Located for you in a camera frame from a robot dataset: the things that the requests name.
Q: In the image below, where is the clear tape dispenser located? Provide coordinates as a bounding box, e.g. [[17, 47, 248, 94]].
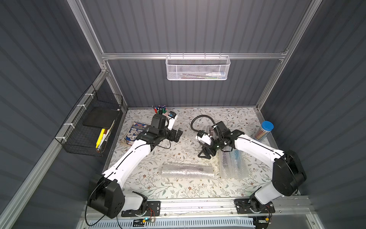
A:
[[207, 127, 215, 138]]

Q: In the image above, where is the blue glass bottle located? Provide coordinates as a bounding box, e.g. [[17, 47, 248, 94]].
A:
[[232, 150, 242, 170]]

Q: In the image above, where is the purple bottle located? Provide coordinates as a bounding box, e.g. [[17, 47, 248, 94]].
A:
[[167, 167, 205, 176]]

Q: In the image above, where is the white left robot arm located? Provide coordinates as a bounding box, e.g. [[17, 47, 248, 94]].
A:
[[86, 111, 183, 219]]

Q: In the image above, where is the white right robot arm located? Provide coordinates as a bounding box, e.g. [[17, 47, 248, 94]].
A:
[[191, 121, 307, 213]]

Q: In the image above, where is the blue children's book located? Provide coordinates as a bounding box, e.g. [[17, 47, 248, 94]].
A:
[[124, 122, 147, 146]]

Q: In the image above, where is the blue-lidded pencil tube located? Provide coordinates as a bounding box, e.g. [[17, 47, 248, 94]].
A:
[[254, 121, 274, 141]]

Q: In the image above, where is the yellow highlighter marker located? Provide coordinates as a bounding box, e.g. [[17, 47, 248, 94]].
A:
[[95, 129, 106, 149]]

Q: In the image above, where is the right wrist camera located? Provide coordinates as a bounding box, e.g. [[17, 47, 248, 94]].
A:
[[196, 131, 213, 146]]

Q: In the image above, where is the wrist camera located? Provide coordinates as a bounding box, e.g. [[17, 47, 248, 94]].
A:
[[167, 111, 177, 130], [196, 131, 213, 146]]

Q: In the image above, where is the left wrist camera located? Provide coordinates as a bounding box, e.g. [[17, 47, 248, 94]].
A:
[[167, 111, 177, 130]]

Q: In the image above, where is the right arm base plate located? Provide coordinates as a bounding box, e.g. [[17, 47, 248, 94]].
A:
[[234, 198, 275, 214]]

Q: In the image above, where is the black wire wall basket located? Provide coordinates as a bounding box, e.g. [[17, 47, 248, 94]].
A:
[[55, 87, 123, 157]]

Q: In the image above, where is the white wire mesh basket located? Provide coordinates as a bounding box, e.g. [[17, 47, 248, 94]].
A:
[[165, 54, 231, 81]]

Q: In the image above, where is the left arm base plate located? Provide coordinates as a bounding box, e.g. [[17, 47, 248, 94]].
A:
[[121, 200, 161, 217]]

